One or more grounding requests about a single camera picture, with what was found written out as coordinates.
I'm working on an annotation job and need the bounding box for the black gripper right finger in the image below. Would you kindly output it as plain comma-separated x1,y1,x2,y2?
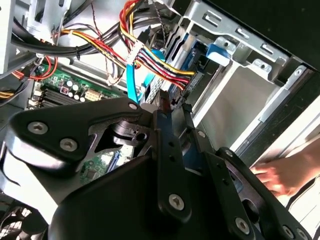
183,103,314,240

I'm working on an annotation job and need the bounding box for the hard disk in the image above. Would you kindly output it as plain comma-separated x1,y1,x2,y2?
172,32,235,107

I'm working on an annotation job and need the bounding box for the orange red yellow power wire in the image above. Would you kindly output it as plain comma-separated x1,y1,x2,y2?
117,0,198,91

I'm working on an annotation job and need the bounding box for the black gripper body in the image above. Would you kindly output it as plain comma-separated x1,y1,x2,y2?
48,117,233,240

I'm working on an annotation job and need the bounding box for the person's bare hand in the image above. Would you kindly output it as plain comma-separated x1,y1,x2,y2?
249,143,320,198

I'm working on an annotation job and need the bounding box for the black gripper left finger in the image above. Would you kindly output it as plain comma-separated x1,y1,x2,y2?
4,91,194,224

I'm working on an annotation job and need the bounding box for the light blue SATA wire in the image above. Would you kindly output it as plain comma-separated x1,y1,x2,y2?
125,48,166,104

